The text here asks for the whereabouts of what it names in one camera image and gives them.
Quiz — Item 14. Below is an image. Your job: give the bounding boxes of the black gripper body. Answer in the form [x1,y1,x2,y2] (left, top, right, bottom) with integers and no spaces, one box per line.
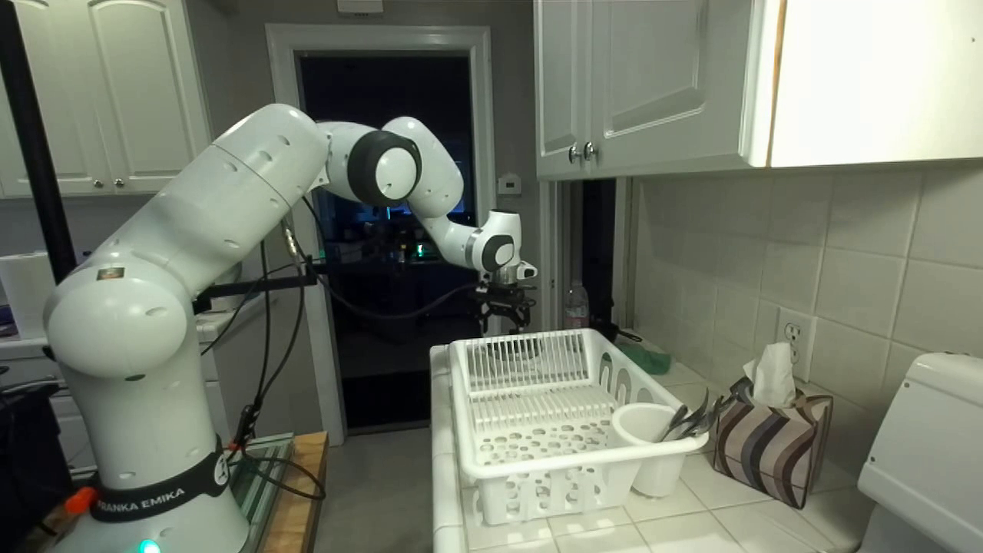
[476,280,541,313]

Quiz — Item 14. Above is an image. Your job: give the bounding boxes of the clear plastic bottle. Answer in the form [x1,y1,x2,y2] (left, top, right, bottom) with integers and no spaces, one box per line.
[561,280,594,332]

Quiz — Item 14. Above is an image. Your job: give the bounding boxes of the green cloth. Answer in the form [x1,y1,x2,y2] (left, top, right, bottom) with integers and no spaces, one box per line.
[612,328,677,378]

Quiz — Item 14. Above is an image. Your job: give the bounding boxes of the white plastic dish rack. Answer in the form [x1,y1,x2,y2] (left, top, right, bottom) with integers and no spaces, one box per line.
[447,324,713,531]

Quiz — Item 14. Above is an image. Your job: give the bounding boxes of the metal spoon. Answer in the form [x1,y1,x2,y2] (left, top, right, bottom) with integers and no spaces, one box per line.
[662,403,701,441]

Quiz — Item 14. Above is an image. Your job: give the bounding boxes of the white plastic utensil cup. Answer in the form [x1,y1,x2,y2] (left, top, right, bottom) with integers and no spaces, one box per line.
[612,400,692,499]

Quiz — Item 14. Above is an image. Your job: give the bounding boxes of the metal fork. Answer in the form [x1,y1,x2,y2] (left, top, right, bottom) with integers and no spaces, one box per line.
[678,389,717,440]

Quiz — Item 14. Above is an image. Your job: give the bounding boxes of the thin black mounting rod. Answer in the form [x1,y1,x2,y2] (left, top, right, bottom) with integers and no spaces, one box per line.
[193,267,324,309]

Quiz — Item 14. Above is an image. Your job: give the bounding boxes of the white upper kitchen cabinet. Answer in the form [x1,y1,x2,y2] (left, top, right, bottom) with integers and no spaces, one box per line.
[533,0,983,185]
[0,0,212,198]

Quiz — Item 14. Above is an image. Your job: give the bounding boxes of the wooden table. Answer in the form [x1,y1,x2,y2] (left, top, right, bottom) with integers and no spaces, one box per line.
[229,427,331,553]

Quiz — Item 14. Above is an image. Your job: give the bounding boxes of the white gas stove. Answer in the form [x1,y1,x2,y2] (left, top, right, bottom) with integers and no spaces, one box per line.
[857,351,983,553]

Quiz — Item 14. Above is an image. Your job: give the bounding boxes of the orange stop button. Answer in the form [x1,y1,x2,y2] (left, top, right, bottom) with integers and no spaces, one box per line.
[60,482,101,518]

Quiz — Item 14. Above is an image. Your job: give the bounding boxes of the white box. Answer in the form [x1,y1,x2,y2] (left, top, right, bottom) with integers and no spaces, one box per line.
[0,249,56,347]

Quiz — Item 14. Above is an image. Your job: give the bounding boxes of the thin black cable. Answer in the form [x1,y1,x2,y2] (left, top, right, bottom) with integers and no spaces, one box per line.
[229,218,331,502]

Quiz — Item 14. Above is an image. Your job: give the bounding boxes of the white wall outlet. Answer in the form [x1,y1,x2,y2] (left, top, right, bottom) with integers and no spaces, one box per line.
[775,303,822,378]

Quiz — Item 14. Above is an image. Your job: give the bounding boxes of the white door frame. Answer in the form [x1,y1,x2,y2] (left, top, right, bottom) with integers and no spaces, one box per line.
[266,25,499,445]

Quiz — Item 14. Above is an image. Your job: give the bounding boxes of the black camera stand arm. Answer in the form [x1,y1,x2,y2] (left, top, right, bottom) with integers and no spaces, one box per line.
[0,0,82,284]

